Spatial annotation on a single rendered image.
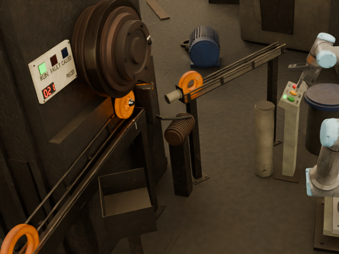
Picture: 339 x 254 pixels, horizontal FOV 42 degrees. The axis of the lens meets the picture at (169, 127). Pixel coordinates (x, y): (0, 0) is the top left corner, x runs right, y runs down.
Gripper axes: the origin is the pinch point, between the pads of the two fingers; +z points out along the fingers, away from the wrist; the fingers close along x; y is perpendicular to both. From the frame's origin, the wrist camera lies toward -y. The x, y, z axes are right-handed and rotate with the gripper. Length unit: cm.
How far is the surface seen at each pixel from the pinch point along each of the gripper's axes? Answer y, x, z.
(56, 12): -106, -83, -36
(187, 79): -59, -17, 12
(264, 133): -5.2, -2.6, 35.4
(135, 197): -46, -104, 23
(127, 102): -75, -63, 9
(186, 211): -28, -49, 81
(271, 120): -4.8, -0.2, 25.9
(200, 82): -52, -10, 15
